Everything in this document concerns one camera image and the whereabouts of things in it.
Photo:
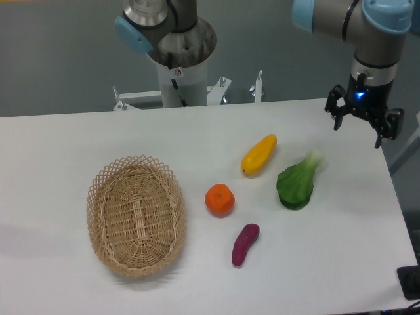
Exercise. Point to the yellow papaya toy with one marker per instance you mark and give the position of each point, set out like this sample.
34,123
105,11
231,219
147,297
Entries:
259,155

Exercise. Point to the purple sweet potato toy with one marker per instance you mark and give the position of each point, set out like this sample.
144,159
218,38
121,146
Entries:
245,239

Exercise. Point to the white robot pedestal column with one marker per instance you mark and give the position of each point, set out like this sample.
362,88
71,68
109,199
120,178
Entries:
181,60

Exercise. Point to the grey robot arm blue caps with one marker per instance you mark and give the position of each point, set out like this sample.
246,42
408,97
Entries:
377,29

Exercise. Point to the green bok choy vegetable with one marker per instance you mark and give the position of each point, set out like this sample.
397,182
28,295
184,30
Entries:
295,184

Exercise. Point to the white metal base frame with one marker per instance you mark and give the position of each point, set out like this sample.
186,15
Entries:
216,95

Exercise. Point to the orange tangerine toy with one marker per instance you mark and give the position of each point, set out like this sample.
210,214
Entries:
219,200

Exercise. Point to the woven wicker basket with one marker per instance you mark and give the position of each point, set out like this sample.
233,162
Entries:
136,216

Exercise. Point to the black device at table edge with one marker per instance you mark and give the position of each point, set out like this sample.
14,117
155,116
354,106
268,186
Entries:
409,281

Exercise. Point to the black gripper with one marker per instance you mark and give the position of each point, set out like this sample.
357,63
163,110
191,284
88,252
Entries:
369,103

